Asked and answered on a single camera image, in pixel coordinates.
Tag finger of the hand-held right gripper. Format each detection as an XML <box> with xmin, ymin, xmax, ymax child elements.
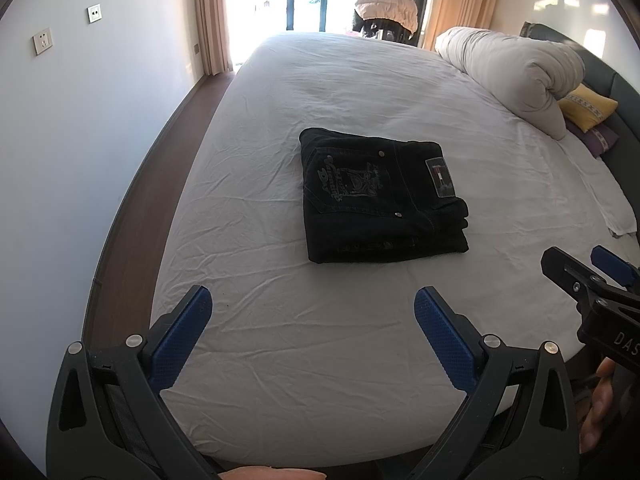
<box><xmin>541</xmin><ymin>246</ymin><xmax>608</xmax><ymax>307</ymax></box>
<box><xmin>591</xmin><ymin>245</ymin><xmax>640</xmax><ymax>292</ymax></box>

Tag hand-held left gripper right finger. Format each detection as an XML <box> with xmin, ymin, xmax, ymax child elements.
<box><xmin>403</xmin><ymin>286</ymin><xmax>581</xmax><ymax>480</ymax></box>

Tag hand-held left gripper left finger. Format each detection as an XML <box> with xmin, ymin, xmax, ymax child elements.
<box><xmin>45</xmin><ymin>285</ymin><xmax>214</xmax><ymax>480</ymax></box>

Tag black pants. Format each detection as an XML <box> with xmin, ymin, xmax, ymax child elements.
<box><xmin>298</xmin><ymin>127</ymin><xmax>470</xmax><ymax>264</ymax></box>

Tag person's right hand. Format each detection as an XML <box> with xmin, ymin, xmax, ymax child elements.
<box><xmin>580</xmin><ymin>357</ymin><xmax>628</xmax><ymax>453</ymax></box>

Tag person's left hand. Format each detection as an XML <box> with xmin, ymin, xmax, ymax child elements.
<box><xmin>220</xmin><ymin>465</ymin><xmax>328</xmax><ymax>480</ymax></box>

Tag white folded sheet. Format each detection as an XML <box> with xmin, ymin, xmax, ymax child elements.
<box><xmin>562</xmin><ymin>137</ymin><xmax>640</xmax><ymax>238</ymax></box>

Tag purple pillow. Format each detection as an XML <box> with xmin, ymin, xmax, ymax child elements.
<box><xmin>566</xmin><ymin>121</ymin><xmax>621</xmax><ymax>157</ymax></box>

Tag bed with white sheet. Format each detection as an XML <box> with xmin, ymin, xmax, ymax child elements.
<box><xmin>149</xmin><ymin>30</ymin><xmax>640</xmax><ymax>472</ymax></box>

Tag yellow patterned pillow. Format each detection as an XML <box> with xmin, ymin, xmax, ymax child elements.
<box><xmin>557</xmin><ymin>84</ymin><xmax>620</xmax><ymax>133</ymax></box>

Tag grey padded headboard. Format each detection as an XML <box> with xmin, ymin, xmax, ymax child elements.
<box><xmin>520</xmin><ymin>21</ymin><xmax>640</xmax><ymax>181</ymax></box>

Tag rolled beige duvet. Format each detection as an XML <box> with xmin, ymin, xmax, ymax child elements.
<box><xmin>434</xmin><ymin>25</ymin><xmax>586</xmax><ymax>141</ymax></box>

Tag black clothes rack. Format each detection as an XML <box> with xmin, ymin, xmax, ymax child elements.
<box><xmin>351</xmin><ymin>7</ymin><xmax>417</xmax><ymax>42</ymax></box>

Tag beige puffer jacket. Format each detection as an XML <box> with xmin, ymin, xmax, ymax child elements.
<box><xmin>353</xmin><ymin>0</ymin><xmax>419</xmax><ymax>33</ymax></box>

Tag white wall socket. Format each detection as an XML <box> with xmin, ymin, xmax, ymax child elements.
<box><xmin>32</xmin><ymin>27</ymin><xmax>54</xmax><ymax>56</ymax></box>

